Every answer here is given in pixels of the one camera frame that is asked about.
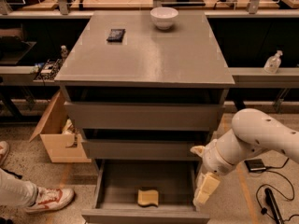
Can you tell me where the grey drawer cabinet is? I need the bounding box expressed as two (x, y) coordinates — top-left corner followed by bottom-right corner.
(54, 10), (235, 224)

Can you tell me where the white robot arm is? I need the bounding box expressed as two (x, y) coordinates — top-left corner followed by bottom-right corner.
(191, 108), (299, 208)

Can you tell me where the cardboard box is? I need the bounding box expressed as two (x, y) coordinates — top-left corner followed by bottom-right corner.
(29, 91), (91, 163)

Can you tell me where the dark blue snack packet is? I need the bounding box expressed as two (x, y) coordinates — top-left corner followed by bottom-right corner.
(107, 29), (125, 42)

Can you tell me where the grey bottom drawer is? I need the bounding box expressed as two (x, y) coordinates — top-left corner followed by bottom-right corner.
(82, 160), (209, 224)

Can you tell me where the black power strip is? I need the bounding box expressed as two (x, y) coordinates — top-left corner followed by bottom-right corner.
(264, 188), (284, 224)

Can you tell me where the grey drawer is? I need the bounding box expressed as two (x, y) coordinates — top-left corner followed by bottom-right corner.
(64, 102), (224, 131)
(82, 160), (209, 224)
(82, 140), (204, 161)

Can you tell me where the yellow sponge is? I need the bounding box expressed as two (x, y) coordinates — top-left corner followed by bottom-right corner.
(137, 189), (159, 207)

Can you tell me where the black cable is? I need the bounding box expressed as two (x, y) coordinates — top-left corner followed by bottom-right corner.
(255, 157), (299, 222)

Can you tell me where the black white patterned tray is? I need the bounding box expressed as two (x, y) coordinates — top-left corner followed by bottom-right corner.
(36, 59), (63, 81)

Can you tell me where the white trouser leg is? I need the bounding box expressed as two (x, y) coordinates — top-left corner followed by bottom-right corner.
(0, 169), (37, 207)

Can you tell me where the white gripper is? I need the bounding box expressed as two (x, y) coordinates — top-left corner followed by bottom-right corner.
(190, 139), (241, 207)

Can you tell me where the clear pump bottle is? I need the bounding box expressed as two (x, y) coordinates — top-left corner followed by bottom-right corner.
(263, 50), (283, 74)

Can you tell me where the white red sneaker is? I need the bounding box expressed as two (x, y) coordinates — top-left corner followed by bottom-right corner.
(25, 187), (75, 214)
(0, 141), (10, 165)

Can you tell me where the grey middle drawer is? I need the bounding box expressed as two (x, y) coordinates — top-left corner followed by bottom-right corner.
(82, 140), (204, 161)

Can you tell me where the grey top drawer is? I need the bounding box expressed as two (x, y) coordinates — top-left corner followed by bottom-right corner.
(64, 102), (224, 131)

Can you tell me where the small clear bottle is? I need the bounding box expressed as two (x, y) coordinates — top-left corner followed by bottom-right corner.
(61, 45), (68, 62)

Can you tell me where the white bowl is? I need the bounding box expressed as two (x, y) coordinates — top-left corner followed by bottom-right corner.
(150, 7), (178, 30)

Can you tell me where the black power adapter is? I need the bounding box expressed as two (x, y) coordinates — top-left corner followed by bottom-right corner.
(244, 159), (266, 173)

